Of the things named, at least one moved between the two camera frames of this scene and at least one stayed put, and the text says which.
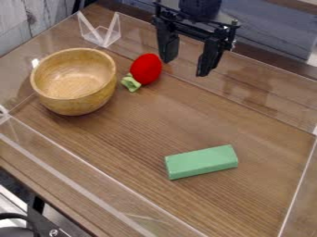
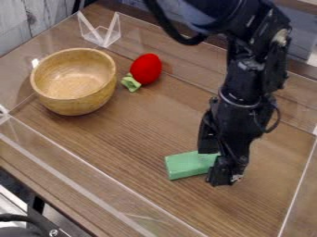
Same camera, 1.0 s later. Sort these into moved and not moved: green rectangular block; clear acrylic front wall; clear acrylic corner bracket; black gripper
Moved: black gripper
Not moved: green rectangular block; clear acrylic front wall; clear acrylic corner bracket
